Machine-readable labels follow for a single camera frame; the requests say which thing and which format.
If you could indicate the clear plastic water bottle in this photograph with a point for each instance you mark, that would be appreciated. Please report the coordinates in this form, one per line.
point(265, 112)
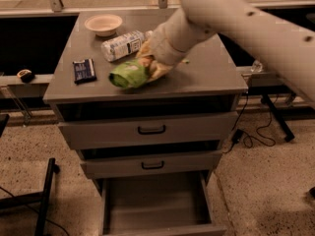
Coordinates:
point(124, 45)

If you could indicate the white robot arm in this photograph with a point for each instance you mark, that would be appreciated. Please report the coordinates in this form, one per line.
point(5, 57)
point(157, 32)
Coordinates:
point(285, 48)

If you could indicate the grey open bottom drawer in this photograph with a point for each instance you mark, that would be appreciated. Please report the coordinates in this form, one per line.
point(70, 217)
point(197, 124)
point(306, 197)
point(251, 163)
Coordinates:
point(174, 204)

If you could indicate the grey middle drawer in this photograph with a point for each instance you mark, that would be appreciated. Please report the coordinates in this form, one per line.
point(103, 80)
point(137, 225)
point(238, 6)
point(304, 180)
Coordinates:
point(131, 165)

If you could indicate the white paper bowl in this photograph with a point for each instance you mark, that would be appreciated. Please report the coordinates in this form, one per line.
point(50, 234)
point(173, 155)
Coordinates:
point(104, 24)

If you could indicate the black stand frame left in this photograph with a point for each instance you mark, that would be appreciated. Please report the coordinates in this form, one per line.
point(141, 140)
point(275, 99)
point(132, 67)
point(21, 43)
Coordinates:
point(38, 201)

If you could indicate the yellow tape measure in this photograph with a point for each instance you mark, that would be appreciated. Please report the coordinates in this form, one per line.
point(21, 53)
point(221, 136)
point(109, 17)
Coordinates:
point(25, 75)

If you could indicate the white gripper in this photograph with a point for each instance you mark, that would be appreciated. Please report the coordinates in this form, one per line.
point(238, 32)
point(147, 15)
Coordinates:
point(159, 47)

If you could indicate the small background water bottle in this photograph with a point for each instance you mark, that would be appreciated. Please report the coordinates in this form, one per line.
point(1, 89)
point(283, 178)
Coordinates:
point(257, 67)

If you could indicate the grey drawer cabinet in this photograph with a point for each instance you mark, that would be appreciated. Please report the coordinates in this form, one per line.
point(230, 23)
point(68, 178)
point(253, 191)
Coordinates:
point(206, 82)

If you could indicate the black stand leg right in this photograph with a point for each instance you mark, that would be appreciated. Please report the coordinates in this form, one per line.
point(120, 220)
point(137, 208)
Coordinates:
point(289, 136)

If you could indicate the green rice chip bag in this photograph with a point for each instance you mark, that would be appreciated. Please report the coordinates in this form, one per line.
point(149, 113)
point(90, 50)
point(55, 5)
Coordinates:
point(129, 75)

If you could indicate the black drawer handle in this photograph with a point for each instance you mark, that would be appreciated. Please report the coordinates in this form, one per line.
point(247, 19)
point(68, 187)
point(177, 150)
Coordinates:
point(152, 166)
point(151, 130)

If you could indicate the black middle drawer handle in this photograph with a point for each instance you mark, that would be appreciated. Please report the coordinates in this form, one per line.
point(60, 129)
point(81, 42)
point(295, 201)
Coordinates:
point(152, 166)

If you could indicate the dark blue snack packet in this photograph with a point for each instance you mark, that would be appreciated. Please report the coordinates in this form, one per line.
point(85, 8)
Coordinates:
point(84, 71)

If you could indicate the black top drawer handle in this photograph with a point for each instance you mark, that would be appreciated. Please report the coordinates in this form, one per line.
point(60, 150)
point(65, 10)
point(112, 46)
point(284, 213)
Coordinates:
point(151, 130)

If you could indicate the black power adapter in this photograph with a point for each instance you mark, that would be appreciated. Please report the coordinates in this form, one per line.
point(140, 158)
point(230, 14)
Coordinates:
point(237, 136)

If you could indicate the grey top drawer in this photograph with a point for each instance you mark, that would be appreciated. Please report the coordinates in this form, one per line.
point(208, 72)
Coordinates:
point(123, 132)

